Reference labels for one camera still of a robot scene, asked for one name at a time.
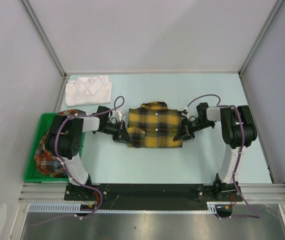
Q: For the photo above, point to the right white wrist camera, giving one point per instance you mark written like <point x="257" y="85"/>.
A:
<point x="185" y="112"/>

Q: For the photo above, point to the white slotted cable duct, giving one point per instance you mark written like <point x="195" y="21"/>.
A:
<point x="79" y="208"/>

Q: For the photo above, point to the green plastic bin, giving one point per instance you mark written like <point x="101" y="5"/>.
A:
<point x="32" y="155"/>

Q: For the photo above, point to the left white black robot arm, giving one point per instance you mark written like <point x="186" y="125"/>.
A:
<point x="98" y="122"/>

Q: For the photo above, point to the white folded shirt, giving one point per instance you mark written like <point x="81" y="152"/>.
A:
<point x="88" y="91"/>

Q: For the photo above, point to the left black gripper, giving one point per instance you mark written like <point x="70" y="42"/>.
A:
<point x="121" y="135"/>

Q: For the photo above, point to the aluminium corner post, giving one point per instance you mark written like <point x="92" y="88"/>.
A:
<point x="26" y="5"/>
<point x="261" y="35"/>

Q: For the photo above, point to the aluminium front frame rail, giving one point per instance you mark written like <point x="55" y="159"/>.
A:
<point x="260" y="193"/>

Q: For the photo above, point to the red plaid crumpled shirt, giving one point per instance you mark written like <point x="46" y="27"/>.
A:
<point x="69" y="143"/>

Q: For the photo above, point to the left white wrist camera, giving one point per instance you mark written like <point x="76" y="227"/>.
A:
<point x="120" y="115"/>

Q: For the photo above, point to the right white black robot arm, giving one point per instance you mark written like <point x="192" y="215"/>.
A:
<point x="238" y="132"/>

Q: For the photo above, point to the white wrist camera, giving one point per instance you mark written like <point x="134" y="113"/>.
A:
<point x="120" y="115"/>
<point x="185" y="112"/>

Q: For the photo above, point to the left aluminium corner post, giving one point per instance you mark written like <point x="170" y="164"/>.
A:
<point x="26" y="5"/>

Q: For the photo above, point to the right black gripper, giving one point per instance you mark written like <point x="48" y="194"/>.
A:
<point x="182" y="133"/>

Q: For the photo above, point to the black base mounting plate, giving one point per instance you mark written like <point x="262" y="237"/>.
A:
<point x="162" y="197"/>

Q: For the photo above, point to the right aluminium corner post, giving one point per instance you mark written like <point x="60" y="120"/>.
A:
<point x="261" y="35"/>

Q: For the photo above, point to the yellow plaid long sleeve shirt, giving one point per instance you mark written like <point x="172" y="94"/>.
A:
<point x="154" y="125"/>

